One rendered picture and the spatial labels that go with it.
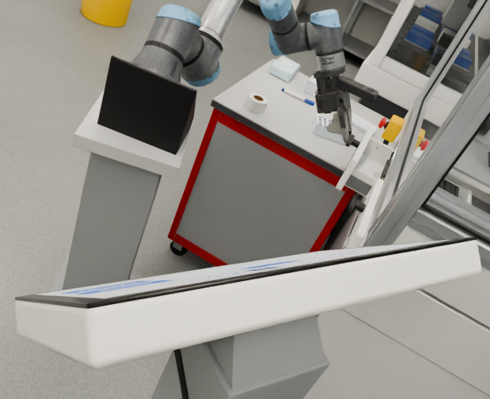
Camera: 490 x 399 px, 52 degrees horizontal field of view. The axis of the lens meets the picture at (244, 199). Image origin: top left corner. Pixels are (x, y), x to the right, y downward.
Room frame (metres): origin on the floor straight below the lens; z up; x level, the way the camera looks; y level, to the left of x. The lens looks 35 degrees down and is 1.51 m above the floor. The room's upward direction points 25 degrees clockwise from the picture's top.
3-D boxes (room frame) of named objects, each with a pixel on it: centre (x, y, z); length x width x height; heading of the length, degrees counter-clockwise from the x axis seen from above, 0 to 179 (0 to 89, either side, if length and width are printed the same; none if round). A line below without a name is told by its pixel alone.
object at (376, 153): (1.33, -0.45, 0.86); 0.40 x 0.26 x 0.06; 81
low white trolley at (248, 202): (1.80, -0.10, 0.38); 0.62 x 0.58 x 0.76; 171
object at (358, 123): (1.86, -0.29, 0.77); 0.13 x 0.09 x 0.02; 77
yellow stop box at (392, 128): (1.68, -0.36, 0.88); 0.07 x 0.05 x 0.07; 171
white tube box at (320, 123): (1.67, -0.18, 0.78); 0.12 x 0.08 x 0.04; 99
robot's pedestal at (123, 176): (1.19, 0.35, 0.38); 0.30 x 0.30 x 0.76; 11
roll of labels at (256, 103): (1.61, 0.10, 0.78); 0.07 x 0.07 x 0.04
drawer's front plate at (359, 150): (1.36, -0.25, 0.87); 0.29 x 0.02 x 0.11; 171
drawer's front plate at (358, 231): (1.04, -0.28, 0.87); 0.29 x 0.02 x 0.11; 171
